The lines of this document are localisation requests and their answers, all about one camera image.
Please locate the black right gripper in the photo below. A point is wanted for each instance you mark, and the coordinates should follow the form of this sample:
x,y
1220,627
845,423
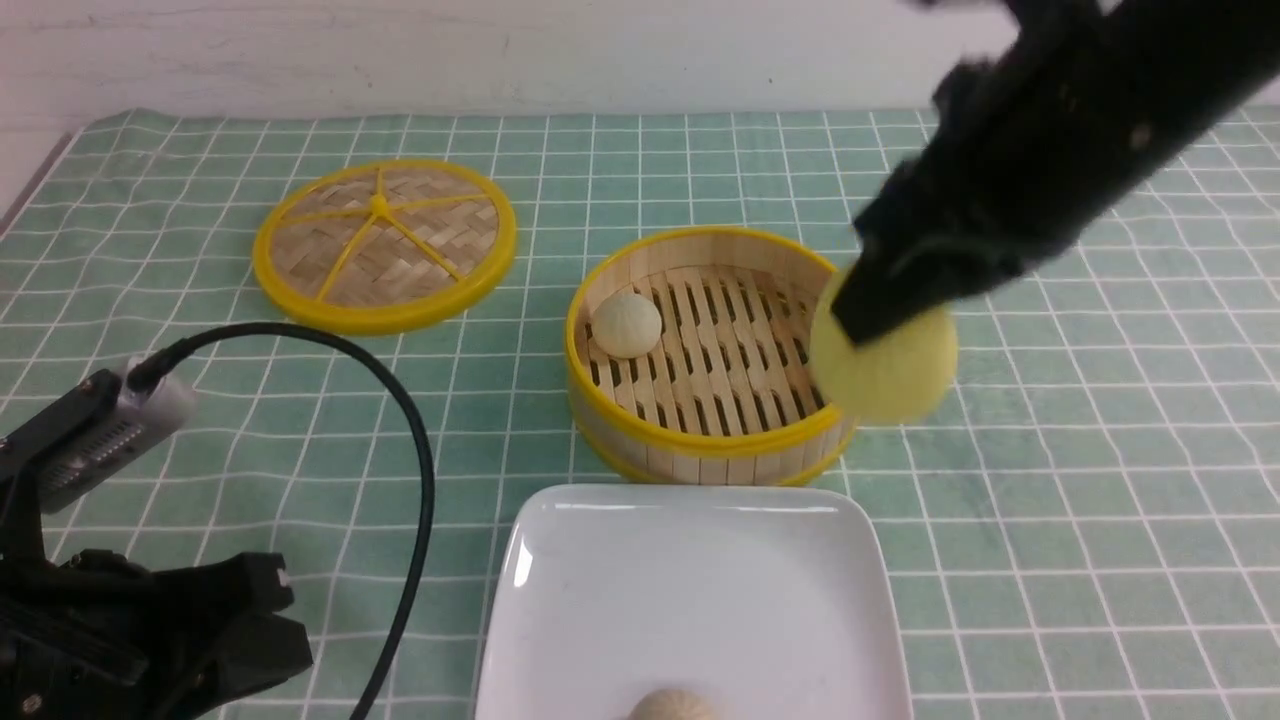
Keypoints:
x,y
1089,101

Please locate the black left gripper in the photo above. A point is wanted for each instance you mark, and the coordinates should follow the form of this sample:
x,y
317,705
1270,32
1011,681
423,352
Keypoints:
x,y
100,637

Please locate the yellow steamed bun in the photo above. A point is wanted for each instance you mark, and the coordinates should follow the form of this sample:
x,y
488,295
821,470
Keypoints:
x,y
899,379

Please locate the white steamed bun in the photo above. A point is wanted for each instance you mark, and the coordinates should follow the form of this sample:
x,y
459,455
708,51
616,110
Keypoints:
x,y
626,325

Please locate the white square plate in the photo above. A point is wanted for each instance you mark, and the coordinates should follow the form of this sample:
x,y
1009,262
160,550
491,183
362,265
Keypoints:
x,y
768,603

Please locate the beige steamed bun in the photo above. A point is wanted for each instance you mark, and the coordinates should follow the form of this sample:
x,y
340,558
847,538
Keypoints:
x,y
673,704

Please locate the green checked tablecloth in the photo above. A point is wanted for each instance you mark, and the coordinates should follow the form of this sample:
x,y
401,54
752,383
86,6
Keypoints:
x,y
1086,529

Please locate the yellow bamboo steamer basket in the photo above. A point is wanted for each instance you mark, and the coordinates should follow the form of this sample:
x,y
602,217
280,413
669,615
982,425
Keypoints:
x,y
725,397

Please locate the yellow bamboo steamer lid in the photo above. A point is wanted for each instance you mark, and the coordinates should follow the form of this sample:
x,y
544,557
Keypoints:
x,y
386,248

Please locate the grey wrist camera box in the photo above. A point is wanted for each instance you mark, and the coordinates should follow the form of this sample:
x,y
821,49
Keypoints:
x,y
90,434

